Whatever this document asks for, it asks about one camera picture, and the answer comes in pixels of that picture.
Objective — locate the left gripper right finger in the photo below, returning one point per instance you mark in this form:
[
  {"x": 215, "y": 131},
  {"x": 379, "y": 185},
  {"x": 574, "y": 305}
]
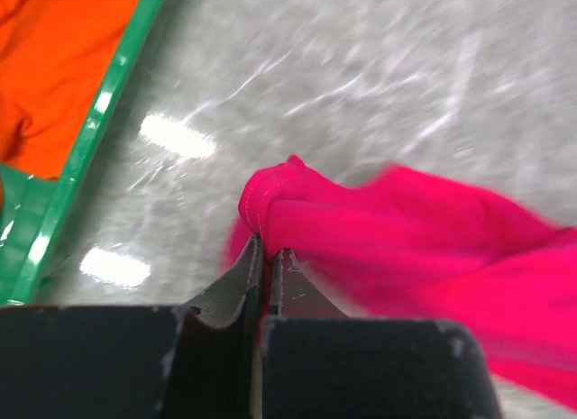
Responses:
[{"x": 317, "y": 362}]

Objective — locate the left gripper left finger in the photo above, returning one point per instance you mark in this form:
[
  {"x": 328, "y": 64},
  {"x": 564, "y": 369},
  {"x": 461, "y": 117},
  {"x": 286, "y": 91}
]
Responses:
[{"x": 136, "y": 361}]

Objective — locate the pink t shirt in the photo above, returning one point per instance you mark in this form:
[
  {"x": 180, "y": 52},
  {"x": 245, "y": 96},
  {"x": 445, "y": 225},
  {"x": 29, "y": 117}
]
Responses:
[{"x": 413, "y": 245}]

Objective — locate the green plastic bin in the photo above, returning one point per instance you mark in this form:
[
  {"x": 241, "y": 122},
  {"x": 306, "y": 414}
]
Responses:
[{"x": 35, "y": 210}]

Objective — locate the orange t shirt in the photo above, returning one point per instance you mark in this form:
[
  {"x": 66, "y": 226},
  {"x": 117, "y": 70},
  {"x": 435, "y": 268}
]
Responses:
[{"x": 54, "y": 55}]

